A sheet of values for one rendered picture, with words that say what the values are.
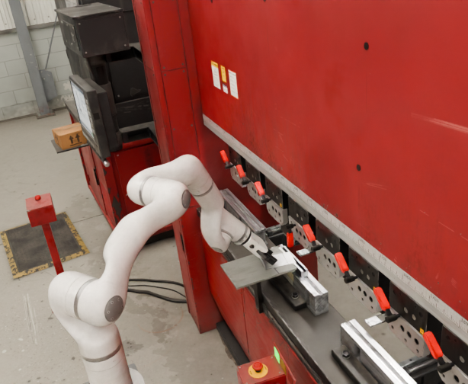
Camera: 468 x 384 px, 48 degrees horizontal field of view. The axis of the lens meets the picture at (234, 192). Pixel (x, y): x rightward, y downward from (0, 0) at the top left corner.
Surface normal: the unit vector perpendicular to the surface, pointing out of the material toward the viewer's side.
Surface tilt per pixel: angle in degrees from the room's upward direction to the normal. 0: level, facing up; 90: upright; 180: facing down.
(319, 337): 0
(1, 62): 90
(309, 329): 0
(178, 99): 90
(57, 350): 0
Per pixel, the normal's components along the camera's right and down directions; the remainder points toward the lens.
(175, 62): 0.37, 0.38
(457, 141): -0.92, 0.25
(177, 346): -0.11, -0.89
